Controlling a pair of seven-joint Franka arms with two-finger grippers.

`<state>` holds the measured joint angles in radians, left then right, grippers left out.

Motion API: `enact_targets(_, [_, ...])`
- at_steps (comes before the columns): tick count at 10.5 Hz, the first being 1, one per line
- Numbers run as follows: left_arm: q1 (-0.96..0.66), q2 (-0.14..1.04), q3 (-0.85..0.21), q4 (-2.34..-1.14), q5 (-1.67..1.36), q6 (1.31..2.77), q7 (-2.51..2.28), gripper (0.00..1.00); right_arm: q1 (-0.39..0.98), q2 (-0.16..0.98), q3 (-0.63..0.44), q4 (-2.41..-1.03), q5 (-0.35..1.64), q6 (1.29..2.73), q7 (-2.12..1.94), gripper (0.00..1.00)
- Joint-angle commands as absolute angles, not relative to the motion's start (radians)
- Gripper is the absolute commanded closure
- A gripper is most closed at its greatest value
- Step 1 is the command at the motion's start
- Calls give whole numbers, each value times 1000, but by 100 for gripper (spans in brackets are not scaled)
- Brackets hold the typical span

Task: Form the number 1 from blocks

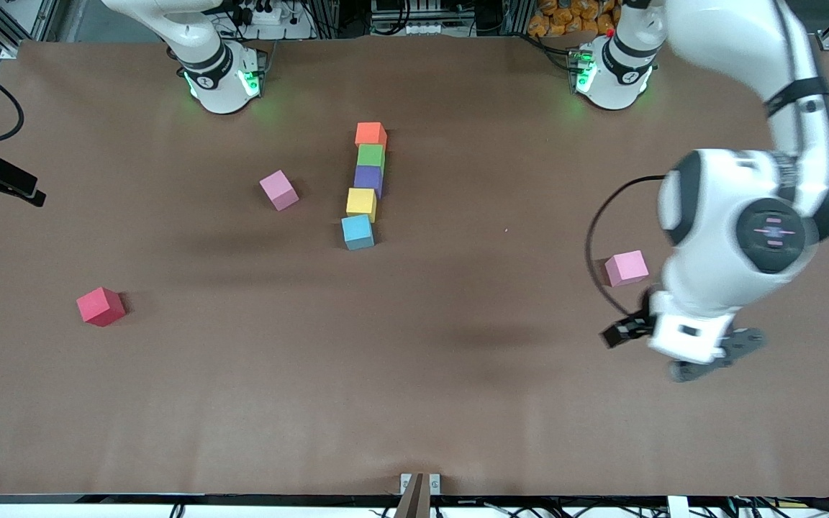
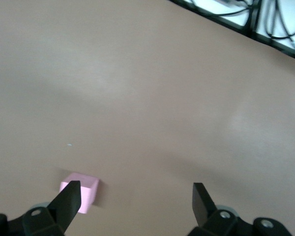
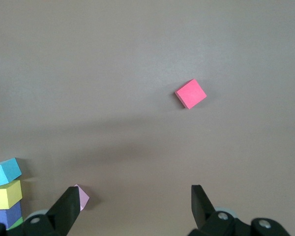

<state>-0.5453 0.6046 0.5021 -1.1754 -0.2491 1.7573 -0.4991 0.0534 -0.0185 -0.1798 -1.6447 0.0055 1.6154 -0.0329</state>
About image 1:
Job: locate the pile of orange packets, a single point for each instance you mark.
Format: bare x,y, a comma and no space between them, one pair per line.
565,18

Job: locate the white table leg post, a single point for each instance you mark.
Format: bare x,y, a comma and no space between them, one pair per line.
677,507

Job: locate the metal bracket with brown pole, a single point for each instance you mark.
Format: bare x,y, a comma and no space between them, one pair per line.
418,496

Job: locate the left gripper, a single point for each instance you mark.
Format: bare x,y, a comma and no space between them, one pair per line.
636,325

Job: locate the white power strip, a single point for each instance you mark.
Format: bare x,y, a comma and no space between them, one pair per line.
278,21

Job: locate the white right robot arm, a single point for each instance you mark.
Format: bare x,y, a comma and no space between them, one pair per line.
213,72

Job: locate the green foam cube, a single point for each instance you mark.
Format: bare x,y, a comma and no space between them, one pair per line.
371,157

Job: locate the purple foam cube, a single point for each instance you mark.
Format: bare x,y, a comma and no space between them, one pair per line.
368,180

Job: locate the white socket bar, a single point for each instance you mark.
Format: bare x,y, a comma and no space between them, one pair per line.
407,29

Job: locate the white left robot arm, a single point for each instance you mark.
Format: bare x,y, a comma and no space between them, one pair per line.
717,216

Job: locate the pink foam cube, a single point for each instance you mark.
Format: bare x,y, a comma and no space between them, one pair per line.
279,190
627,267

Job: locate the blue foam cube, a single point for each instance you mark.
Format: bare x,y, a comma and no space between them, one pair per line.
358,232

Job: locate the yellow foam cube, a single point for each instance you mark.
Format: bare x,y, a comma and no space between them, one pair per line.
361,204

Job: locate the orange foam cube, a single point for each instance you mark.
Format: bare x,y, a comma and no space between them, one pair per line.
371,134

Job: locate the red foam cube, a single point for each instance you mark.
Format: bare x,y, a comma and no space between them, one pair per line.
101,307

